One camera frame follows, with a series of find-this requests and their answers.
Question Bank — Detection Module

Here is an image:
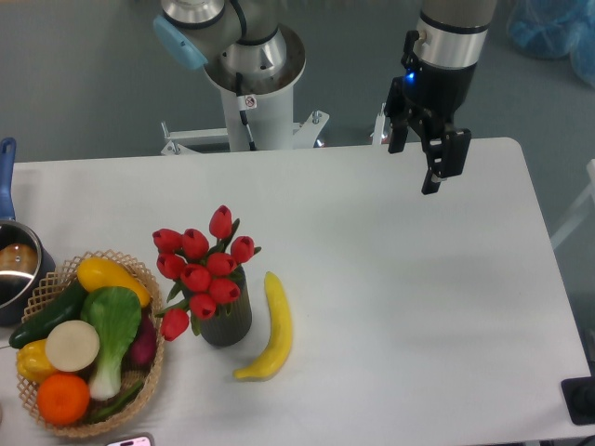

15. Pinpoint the blue plastic bag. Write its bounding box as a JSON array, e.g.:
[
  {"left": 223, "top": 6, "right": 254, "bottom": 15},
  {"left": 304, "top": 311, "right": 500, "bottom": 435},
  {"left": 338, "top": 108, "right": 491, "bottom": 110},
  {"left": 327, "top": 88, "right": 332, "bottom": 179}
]
[{"left": 507, "top": 1, "right": 594, "bottom": 86}]

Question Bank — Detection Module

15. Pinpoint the dark grey ribbed vase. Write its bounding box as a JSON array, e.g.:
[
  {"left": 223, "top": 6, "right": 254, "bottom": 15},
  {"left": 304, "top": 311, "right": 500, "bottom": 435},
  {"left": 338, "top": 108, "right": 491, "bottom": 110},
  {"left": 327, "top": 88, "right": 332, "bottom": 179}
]
[{"left": 181, "top": 265, "right": 252, "bottom": 347}]

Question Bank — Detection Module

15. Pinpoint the yellow bell pepper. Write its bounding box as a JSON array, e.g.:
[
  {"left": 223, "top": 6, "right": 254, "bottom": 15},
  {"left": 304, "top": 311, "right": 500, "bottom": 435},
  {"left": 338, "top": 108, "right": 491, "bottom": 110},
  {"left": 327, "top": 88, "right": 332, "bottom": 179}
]
[{"left": 17, "top": 339, "right": 58, "bottom": 384}]

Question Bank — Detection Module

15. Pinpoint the green bean pod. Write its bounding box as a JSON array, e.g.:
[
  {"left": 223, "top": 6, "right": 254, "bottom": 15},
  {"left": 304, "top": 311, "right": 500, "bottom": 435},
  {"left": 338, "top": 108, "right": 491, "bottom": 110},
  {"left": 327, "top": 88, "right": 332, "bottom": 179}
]
[{"left": 85, "top": 381, "right": 144, "bottom": 424}]

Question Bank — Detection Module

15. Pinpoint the red tulip bouquet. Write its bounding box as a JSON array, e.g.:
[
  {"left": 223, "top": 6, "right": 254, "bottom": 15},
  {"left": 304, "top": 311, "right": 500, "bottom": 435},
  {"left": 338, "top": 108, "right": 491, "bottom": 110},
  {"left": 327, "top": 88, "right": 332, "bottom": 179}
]
[{"left": 152, "top": 205, "right": 260, "bottom": 347}]

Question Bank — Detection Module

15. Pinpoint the green bok choy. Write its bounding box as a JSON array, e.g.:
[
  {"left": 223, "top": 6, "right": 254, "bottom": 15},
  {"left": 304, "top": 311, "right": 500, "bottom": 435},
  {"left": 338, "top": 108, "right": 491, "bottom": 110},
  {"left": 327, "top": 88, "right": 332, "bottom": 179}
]
[{"left": 81, "top": 286, "right": 141, "bottom": 400}]

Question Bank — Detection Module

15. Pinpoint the orange fruit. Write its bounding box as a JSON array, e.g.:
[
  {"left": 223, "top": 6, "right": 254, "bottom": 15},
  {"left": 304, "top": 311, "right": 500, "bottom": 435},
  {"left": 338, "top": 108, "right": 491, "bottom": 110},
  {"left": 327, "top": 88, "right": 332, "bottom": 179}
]
[{"left": 36, "top": 374, "right": 90, "bottom": 426}]

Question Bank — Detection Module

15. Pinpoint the yellow squash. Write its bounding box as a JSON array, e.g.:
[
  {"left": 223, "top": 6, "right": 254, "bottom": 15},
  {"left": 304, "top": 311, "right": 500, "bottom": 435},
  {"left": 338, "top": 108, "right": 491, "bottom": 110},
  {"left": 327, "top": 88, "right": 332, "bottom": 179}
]
[{"left": 76, "top": 256, "right": 151, "bottom": 308}]

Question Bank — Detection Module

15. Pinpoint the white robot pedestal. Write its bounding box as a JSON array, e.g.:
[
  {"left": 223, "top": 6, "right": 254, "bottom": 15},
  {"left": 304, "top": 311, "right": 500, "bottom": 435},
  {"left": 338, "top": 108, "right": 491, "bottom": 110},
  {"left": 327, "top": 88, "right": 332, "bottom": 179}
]
[{"left": 161, "top": 80, "right": 330, "bottom": 155}]

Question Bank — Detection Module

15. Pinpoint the black device at edge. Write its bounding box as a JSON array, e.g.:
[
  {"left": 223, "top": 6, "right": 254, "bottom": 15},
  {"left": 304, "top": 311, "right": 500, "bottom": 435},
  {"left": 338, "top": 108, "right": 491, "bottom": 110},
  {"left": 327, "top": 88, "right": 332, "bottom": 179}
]
[{"left": 561, "top": 376, "right": 594, "bottom": 426}]

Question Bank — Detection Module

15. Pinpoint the pink smartphone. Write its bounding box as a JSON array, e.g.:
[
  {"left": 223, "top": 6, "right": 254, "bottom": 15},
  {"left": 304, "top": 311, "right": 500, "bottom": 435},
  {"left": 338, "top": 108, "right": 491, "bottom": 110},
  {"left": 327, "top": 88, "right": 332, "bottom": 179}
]
[{"left": 105, "top": 432, "right": 154, "bottom": 446}]

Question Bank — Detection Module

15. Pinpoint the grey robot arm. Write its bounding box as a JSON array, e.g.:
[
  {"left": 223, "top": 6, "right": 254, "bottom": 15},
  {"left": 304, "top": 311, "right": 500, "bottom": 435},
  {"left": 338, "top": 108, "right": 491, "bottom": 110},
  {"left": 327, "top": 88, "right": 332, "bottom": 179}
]
[{"left": 152, "top": 1, "right": 496, "bottom": 194}]

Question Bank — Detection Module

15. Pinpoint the blue handled saucepan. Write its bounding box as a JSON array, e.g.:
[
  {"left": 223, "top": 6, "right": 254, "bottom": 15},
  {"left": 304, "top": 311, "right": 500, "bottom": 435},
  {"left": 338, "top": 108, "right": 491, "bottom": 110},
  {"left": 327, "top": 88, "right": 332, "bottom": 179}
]
[{"left": 1, "top": 138, "right": 55, "bottom": 327}]

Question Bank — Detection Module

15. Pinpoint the woven wicker basket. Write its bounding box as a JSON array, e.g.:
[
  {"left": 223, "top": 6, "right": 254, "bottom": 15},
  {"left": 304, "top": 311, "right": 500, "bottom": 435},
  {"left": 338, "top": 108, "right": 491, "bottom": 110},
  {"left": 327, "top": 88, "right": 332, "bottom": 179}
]
[{"left": 17, "top": 250, "right": 165, "bottom": 439}]

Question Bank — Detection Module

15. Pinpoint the yellow banana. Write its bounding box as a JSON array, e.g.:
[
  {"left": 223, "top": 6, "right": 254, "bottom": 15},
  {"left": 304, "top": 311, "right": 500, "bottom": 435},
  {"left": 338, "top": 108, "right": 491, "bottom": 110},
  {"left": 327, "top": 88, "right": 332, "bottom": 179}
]
[{"left": 232, "top": 271, "right": 293, "bottom": 381}]

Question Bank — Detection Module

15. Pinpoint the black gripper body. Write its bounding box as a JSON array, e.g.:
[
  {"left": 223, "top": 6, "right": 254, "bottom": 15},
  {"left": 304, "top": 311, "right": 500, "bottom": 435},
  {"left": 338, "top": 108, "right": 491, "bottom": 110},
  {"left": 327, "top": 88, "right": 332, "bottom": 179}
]
[{"left": 384, "top": 30, "right": 475, "bottom": 138}]

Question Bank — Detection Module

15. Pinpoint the white round radish slice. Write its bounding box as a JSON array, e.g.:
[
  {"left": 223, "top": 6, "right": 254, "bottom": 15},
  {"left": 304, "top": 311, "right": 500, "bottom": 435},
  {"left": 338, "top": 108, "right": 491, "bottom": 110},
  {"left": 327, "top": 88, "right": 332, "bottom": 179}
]
[{"left": 45, "top": 320, "right": 99, "bottom": 373}]

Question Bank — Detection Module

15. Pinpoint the purple sweet potato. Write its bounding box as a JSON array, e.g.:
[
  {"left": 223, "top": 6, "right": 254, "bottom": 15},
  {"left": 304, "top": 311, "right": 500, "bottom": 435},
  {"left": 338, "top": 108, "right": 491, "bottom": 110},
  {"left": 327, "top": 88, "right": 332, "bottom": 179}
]
[{"left": 128, "top": 313, "right": 157, "bottom": 367}]

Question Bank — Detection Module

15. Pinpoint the dark green cucumber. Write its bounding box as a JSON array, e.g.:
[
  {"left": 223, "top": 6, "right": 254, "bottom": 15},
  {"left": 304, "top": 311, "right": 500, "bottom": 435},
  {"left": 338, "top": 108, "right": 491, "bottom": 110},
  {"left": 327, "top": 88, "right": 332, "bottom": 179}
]
[{"left": 8, "top": 280, "right": 88, "bottom": 349}]

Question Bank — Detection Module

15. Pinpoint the white frame at right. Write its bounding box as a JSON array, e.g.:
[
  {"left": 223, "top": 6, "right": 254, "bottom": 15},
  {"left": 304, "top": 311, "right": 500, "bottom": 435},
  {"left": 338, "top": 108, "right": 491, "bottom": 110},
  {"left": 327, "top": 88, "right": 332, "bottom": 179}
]
[{"left": 549, "top": 159, "right": 594, "bottom": 251}]

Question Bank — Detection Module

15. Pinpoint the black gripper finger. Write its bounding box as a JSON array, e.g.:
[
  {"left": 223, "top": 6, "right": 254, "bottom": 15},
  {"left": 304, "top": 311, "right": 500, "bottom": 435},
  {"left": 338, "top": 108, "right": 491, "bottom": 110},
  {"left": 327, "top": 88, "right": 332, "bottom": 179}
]
[
  {"left": 421, "top": 126, "right": 471, "bottom": 195},
  {"left": 388, "top": 117, "right": 409, "bottom": 154}
]

